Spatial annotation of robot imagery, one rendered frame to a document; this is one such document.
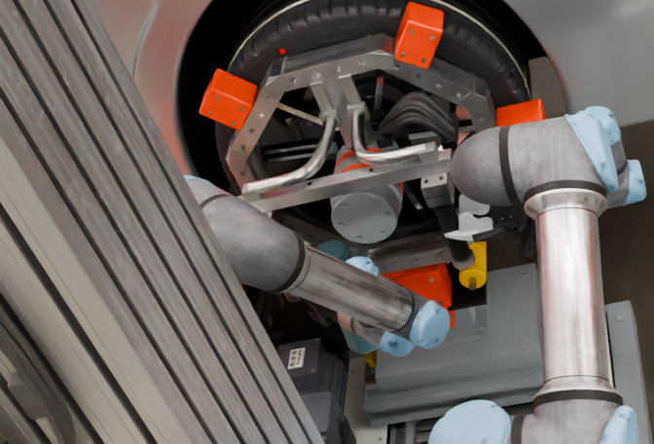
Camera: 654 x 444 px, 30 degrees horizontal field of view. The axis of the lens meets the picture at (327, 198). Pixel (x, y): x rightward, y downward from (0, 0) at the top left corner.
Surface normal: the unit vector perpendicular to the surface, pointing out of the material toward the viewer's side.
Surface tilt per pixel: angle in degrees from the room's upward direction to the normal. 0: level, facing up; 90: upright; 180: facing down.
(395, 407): 90
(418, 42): 90
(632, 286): 0
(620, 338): 0
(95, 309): 90
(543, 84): 0
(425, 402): 90
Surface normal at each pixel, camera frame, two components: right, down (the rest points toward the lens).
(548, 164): -0.56, -0.34
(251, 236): 0.30, -0.25
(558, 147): -0.34, -0.34
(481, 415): -0.45, -0.72
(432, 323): 0.62, 0.29
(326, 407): 0.05, -0.77
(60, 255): -0.05, 0.62
